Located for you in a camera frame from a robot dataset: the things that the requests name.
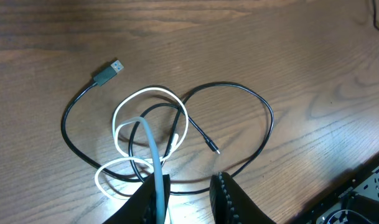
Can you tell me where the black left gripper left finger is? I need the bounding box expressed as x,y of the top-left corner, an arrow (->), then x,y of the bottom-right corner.
104,174 -> 157,224

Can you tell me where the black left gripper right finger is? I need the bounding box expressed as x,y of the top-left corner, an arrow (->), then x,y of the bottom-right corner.
209,172 -> 275,224

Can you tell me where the white USB cable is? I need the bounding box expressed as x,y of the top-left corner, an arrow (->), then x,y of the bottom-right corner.
94,86 -> 190,224

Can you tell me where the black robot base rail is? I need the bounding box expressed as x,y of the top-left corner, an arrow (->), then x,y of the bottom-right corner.
290,153 -> 379,224

